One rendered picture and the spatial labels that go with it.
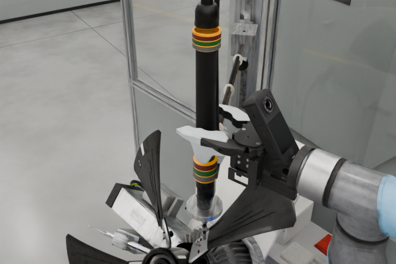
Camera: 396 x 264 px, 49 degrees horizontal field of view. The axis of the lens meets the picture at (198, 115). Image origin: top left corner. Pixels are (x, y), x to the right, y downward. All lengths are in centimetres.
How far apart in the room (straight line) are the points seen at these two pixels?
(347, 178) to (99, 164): 284
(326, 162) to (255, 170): 11
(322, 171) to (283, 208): 33
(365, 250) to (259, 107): 25
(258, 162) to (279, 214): 29
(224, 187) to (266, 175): 62
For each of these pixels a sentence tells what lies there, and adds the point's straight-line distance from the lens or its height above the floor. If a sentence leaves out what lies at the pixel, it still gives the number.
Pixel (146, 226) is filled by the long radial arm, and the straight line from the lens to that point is 132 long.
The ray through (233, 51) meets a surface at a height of 153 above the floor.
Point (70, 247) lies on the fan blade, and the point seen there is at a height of 111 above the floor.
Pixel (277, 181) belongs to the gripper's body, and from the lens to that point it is 69.
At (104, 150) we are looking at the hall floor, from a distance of 349.
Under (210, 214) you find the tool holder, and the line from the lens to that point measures 84.
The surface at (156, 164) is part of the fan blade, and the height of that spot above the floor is 137.
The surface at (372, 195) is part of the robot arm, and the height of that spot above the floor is 168.
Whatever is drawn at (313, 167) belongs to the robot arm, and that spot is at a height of 168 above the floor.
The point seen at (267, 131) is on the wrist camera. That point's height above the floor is 171.
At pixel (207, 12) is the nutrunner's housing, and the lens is 63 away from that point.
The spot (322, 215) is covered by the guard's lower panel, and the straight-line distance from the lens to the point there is 173.
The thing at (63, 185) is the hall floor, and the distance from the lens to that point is 324.
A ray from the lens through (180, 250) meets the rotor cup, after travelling 108.
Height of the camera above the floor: 207
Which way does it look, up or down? 33 degrees down
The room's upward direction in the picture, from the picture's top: straight up
